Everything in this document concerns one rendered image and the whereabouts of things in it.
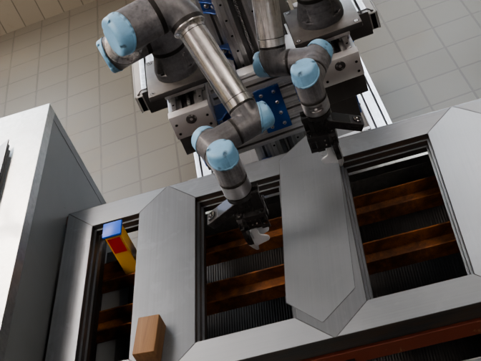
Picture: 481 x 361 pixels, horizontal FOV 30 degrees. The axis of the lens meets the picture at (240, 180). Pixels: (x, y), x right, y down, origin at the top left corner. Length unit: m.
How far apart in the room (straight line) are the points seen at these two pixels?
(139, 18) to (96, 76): 2.95
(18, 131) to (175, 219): 0.67
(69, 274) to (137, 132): 2.11
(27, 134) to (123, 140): 1.73
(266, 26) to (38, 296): 0.99
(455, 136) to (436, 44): 1.98
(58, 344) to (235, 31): 1.18
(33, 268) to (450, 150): 1.22
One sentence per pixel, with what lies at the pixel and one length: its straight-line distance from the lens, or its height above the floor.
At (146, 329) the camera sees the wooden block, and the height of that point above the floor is 0.92.
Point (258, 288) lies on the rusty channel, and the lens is 2.62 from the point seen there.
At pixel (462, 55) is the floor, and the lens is 4.43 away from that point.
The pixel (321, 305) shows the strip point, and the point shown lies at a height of 0.87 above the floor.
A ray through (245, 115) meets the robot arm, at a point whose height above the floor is 1.21.
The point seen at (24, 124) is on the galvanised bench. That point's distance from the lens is 3.07.
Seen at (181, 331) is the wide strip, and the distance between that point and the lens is 2.35.
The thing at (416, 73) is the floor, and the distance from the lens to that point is 4.39.
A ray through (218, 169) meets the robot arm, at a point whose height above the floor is 1.19.
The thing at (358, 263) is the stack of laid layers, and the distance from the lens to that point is 2.32.
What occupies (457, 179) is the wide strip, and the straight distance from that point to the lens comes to 2.47.
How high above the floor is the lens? 2.52
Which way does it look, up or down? 38 degrees down
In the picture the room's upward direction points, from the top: 23 degrees counter-clockwise
